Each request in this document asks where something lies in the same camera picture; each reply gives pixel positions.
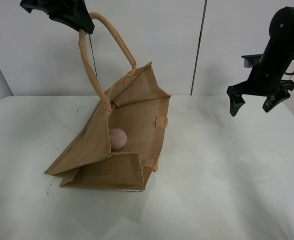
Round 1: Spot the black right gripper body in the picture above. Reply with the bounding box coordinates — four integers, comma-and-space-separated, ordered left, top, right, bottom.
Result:
227, 63, 294, 97

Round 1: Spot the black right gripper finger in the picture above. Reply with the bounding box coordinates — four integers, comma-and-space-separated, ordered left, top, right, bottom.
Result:
229, 94, 246, 116
263, 90, 291, 113

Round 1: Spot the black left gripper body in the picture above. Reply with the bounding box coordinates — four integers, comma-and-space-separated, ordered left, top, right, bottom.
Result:
20, 0, 95, 34

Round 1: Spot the pink peach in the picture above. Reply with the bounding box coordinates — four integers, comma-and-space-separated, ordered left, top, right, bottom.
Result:
109, 128, 127, 150

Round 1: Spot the brown linen tote bag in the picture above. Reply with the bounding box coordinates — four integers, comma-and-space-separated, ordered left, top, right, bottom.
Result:
45, 12, 170, 191

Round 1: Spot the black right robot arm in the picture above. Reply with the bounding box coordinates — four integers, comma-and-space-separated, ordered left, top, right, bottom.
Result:
227, 6, 294, 117

